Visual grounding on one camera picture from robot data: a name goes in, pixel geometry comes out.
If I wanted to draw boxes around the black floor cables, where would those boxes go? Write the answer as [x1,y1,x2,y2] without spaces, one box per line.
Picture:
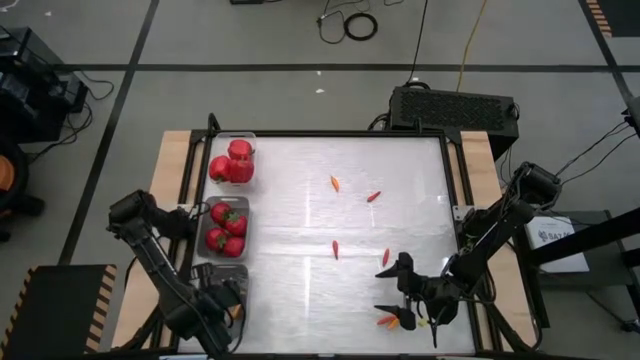
[549,119,640,201]

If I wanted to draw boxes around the clear plastic bin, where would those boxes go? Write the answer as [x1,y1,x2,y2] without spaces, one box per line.
[208,130,258,187]

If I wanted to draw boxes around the black diagonal beam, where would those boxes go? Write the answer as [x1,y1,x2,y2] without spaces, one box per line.
[519,207,640,269]

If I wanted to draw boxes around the wooden table board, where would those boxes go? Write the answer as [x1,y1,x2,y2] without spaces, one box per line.
[110,129,201,350]
[447,130,539,351]

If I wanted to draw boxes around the grey translucent plastic bin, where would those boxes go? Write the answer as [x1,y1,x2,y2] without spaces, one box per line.
[196,194,251,261]
[191,263,250,338]

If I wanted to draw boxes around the black computer case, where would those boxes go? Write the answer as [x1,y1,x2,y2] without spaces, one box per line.
[388,85,521,162]

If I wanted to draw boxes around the black orange floor device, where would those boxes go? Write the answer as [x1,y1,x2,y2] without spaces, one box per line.
[0,133,46,244]

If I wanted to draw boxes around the black table frame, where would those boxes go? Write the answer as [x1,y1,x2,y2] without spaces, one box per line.
[119,112,544,360]

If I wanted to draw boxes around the white box with logo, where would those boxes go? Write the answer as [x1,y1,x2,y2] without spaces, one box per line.
[522,214,592,275]

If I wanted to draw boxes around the long black floor cable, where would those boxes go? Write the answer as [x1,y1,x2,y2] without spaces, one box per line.
[405,0,431,86]

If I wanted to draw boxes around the loose black cable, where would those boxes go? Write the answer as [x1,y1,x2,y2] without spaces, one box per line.
[316,0,374,45]

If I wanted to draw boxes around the grey side table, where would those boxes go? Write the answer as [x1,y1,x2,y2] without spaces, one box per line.
[509,209,640,301]

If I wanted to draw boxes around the black mat striped edge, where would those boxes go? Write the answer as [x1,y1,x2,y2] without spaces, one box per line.
[579,0,640,39]
[0,263,119,360]

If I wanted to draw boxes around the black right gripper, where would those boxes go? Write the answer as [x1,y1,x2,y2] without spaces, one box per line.
[373,251,459,332]

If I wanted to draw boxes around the strawberry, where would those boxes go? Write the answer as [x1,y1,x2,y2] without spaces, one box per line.
[204,227,229,252]
[209,201,233,225]
[222,235,247,259]
[225,212,250,238]

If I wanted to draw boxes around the coiled black cable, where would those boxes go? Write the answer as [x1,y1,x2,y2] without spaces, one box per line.
[343,11,380,42]

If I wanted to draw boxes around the black equipment rack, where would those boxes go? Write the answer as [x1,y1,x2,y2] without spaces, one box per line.
[0,25,91,144]

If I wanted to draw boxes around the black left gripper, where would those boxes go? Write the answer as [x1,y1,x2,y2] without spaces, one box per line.
[192,263,247,331]

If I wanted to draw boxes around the yellow floor cable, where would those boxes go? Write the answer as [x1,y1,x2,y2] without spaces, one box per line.
[456,0,489,94]

